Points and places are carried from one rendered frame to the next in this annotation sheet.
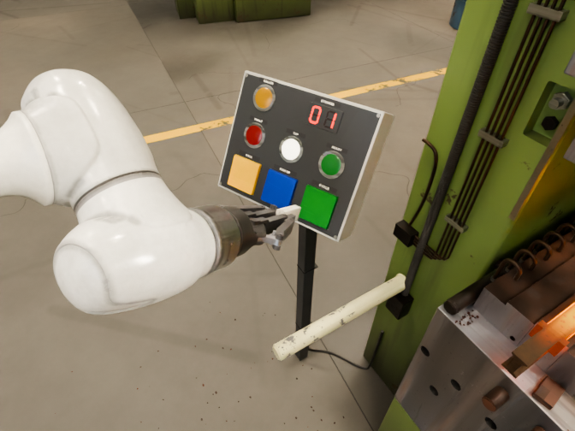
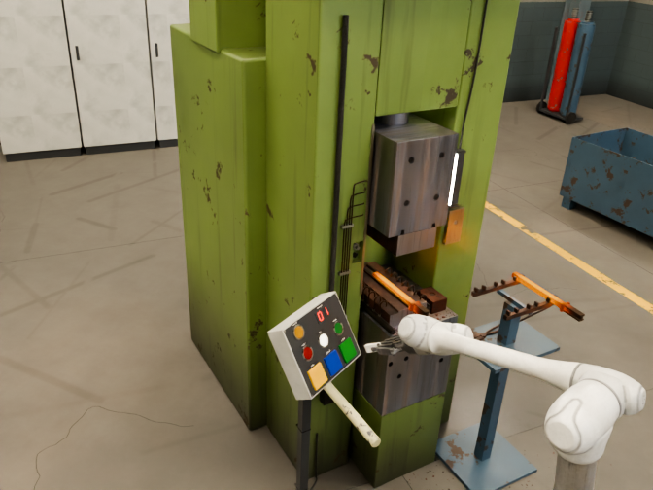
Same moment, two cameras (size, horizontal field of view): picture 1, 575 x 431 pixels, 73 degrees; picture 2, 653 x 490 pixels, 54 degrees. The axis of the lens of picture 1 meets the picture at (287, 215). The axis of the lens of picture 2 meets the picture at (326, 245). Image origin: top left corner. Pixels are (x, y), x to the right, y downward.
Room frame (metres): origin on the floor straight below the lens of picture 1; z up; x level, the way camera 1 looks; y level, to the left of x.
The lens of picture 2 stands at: (0.71, 1.94, 2.50)
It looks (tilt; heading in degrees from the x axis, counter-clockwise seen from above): 27 degrees down; 270
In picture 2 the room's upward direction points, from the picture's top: 3 degrees clockwise
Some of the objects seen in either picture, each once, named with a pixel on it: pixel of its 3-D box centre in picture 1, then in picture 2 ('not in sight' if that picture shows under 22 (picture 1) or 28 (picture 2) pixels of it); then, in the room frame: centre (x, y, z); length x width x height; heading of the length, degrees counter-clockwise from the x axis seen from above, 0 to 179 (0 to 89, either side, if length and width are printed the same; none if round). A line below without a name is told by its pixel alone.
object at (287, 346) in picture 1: (344, 315); (348, 409); (0.58, -0.16, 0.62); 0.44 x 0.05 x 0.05; 121
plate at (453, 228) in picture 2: not in sight; (453, 226); (0.13, -0.69, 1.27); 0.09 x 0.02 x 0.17; 31
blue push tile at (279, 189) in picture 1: (279, 190); (332, 363); (0.67, 0.02, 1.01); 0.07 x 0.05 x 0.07; 56
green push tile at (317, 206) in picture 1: (317, 206); (347, 350); (0.61, -0.07, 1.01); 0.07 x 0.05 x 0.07; 56
